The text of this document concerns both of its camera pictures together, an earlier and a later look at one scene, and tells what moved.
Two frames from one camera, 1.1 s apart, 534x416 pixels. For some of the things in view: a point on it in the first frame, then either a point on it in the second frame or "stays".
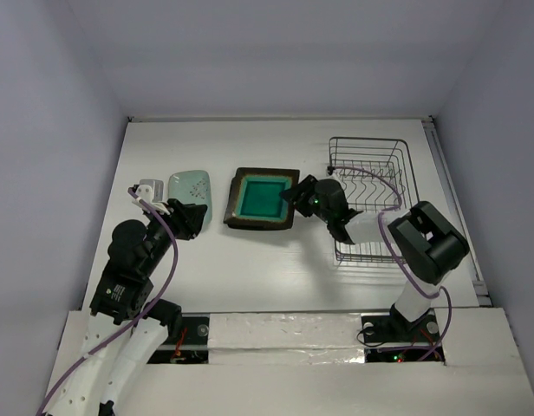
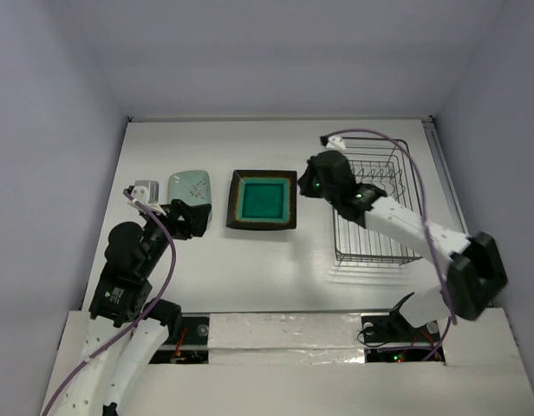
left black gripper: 188,217 stays
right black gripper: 304,198 → 309,174
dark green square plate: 255,202 stays
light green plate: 192,187 stays
